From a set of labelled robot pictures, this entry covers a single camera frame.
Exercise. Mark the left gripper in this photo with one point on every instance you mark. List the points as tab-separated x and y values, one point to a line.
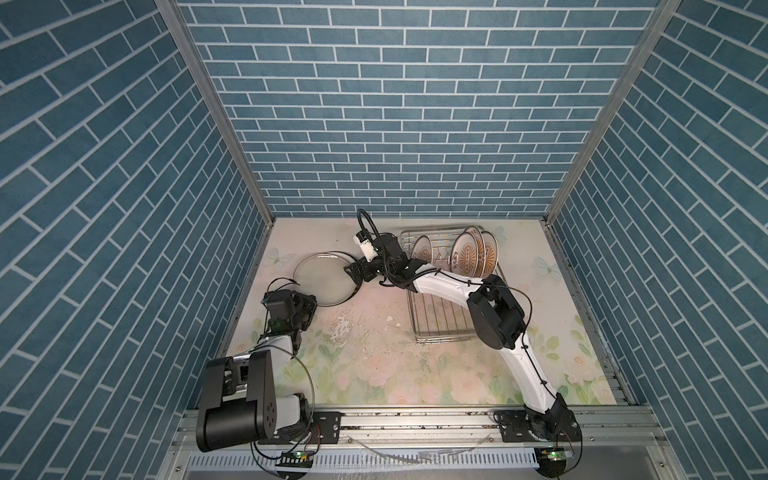
308	302

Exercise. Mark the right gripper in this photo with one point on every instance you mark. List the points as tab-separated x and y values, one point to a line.
363	266

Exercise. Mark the plain white deep plate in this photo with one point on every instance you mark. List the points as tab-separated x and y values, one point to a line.
322	275

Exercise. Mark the orange sunburst plate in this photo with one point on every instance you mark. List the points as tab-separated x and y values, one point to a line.
422	249

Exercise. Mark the brown patterned plate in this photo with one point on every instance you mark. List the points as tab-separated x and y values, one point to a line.
490	253
466	254

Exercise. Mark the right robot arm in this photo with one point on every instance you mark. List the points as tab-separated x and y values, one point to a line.
498	320

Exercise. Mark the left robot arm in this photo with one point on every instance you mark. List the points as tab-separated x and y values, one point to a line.
239	404

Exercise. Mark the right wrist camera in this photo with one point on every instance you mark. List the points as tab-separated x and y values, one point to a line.
364	241

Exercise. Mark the metal wire dish rack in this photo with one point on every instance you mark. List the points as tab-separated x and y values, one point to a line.
441	313

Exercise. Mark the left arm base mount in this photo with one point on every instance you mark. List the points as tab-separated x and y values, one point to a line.
312	427

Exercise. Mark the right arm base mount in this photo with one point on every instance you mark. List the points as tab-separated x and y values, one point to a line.
525	425

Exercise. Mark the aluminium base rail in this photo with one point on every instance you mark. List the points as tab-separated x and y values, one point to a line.
622	442

